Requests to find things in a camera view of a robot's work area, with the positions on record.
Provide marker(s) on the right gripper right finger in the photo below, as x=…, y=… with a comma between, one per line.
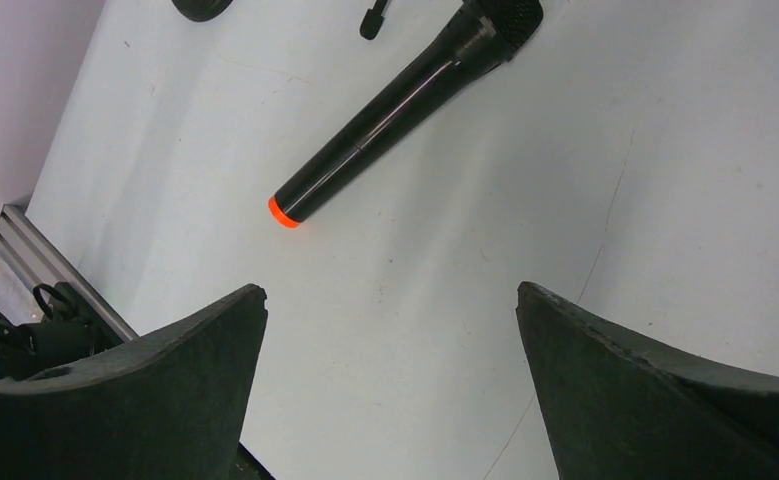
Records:
x=617, y=404

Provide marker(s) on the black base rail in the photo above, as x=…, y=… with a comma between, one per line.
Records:
x=247, y=467

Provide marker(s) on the black microphone orange cap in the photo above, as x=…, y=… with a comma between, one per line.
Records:
x=478, y=38

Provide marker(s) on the black round-base mic stand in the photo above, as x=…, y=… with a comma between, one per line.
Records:
x=200, y=11

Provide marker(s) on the black small tripod stand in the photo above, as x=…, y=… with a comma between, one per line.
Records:
x=373, y=20

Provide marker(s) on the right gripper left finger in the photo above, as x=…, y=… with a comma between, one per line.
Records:
x=167, y=405

